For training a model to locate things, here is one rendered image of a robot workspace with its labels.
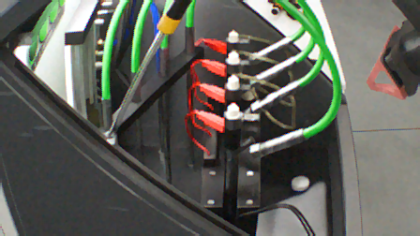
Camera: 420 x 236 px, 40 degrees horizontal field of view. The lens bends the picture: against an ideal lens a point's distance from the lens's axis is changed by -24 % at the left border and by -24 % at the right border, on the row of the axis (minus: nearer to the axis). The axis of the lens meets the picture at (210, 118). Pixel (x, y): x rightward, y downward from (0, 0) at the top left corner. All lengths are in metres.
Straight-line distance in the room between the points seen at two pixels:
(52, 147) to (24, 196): 0.11
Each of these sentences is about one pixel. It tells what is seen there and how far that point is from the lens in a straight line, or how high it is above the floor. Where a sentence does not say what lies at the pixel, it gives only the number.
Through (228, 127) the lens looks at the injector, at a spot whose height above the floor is 1.11.
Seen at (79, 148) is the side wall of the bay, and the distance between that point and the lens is 0.77.
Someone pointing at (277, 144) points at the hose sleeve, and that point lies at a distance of 1.04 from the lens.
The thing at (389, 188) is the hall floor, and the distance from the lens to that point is 2.79.
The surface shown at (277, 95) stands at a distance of 1.22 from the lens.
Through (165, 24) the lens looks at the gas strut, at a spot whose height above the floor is 1.46.
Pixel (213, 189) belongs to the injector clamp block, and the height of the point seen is 0.98.
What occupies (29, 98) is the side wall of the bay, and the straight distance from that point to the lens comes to 0.75.
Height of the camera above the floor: 1.79
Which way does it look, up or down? 35 degrees down
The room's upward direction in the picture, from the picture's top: straight up
